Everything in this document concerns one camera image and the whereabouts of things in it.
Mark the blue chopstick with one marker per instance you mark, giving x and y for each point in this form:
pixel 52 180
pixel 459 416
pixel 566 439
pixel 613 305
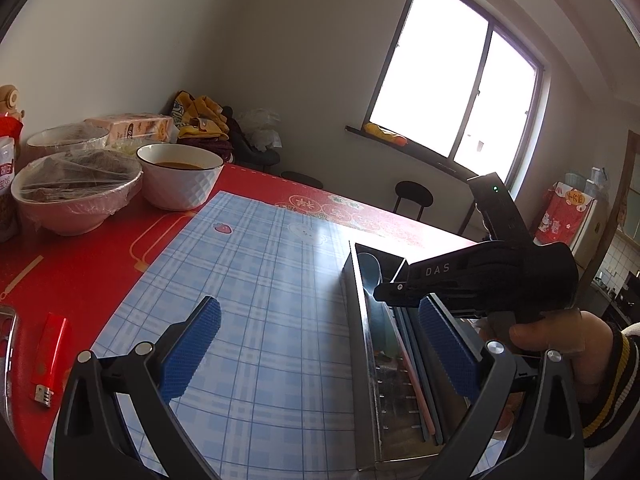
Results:
pixel 436 430

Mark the wooden toy figure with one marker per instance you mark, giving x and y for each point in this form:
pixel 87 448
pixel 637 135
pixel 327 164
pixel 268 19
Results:
pixel 10 100

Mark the white textured bowl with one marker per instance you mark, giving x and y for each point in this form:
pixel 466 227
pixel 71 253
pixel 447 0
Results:
pixel 175 185

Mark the window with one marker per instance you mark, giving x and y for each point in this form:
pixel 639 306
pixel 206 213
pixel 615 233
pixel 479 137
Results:
pixel 450 85

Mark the person's right hand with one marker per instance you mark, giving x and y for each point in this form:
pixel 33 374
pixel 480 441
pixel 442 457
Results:
pixel 590 340

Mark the red lighter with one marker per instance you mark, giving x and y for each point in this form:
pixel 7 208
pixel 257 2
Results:
pixel 49 355

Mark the yellow packet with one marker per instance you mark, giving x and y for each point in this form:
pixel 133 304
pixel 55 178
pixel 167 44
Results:
pixel 382 132

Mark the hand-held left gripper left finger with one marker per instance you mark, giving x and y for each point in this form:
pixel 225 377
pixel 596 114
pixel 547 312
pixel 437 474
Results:
pixel 195 345

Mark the dark padded stool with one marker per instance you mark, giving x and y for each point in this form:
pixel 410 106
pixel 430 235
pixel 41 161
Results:
pixel 250 155

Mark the silver metal object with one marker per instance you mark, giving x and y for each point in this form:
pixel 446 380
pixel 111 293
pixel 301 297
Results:
pixel 7 360

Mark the green chopstick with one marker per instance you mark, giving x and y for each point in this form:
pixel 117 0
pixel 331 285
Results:
pixel 412 330

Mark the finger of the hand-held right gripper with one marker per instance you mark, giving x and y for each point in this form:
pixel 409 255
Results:
pixel 435 291

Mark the red wall poster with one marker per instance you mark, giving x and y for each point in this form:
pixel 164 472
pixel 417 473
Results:
pixel 562 215

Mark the black round-back chair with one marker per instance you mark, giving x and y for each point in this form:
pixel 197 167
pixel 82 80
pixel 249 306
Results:
pixel 412 192

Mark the blue plaid table mat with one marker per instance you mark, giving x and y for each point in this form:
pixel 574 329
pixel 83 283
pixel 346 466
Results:
pixel 250 285

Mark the plastic-covered glass bowl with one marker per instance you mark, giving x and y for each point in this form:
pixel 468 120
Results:
pixel 65 135

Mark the black window sill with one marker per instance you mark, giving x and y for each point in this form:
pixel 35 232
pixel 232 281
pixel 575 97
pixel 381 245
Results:
pixel 400 149

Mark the clear plastic bag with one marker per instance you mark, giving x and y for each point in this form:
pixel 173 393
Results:
pixel 262 127

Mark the white refrigerator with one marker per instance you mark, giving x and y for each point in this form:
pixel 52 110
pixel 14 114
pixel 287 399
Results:
pixel 600 240

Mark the pile of yellow clothes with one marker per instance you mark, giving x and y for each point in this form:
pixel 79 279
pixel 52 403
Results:
pixel 200 120

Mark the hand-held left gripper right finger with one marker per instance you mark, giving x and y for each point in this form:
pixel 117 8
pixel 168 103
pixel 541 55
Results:
pixel 445 345

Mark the blue spoon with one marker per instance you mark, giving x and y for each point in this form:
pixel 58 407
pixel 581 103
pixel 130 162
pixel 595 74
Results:
pixel 369 267

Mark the white snack packet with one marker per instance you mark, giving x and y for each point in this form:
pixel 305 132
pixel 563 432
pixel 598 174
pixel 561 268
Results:
pixel 6 185

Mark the person's right forearm striped sleeve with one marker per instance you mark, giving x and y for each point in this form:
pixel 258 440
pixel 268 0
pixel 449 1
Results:
pixel 620 385

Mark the pink chopstick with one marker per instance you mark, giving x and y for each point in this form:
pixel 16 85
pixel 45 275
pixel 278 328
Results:
pixel 419 405

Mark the metal utensil box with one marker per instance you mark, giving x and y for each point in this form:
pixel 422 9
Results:
pixel 367 360

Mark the red snack packet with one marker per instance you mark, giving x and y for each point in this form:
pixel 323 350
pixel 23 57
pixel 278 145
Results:
pixel 10 127

